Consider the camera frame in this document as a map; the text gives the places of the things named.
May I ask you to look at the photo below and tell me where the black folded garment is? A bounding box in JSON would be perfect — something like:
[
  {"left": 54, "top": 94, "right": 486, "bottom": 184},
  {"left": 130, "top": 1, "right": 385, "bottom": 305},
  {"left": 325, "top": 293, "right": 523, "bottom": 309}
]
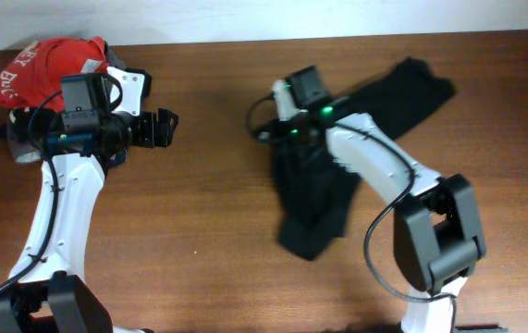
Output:
[{"left": 9, "top": 107, "right": 59, "bottom": 142}]

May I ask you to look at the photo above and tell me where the grey folded garment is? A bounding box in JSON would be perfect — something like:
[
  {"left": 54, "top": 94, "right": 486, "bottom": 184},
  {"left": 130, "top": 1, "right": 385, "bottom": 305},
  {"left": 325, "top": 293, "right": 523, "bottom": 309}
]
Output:
[{"left": 6, "top": 45, "right": 129, "bottom": 165}]

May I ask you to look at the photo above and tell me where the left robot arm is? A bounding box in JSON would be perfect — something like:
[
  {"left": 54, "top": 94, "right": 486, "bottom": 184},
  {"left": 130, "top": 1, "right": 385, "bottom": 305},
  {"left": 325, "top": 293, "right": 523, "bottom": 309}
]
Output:
[{"left": 0, "top": 67, "right": 178, "bottom": 332}]

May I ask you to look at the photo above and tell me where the red folded shirt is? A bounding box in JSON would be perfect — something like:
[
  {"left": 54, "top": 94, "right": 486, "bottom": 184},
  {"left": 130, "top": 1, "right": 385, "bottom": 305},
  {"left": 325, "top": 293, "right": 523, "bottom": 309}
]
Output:
[{"left": 0, "top": 36, "right": 109, "bottom": 109}]

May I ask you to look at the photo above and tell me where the navy folded garment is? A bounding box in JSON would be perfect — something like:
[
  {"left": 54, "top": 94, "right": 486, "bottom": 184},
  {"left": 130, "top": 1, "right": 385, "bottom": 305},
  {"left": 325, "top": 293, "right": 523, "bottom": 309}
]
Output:
[{"left": 0, "top": 68, "right": 153, "bottom": 167}]

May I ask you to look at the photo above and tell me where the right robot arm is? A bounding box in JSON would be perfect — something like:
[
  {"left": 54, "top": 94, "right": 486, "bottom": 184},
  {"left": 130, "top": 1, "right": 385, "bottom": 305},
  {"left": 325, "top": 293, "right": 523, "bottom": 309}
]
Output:
[{"left": 256, "top": 60, "right": 486, "bottom": 332}]

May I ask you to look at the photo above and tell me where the black t-shirt with logo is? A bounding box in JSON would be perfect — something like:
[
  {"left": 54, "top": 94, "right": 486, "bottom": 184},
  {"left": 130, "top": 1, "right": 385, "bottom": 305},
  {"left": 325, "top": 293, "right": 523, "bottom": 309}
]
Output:
[{"left": 272, "top": 58, "right": 456, "bottom": 261}]

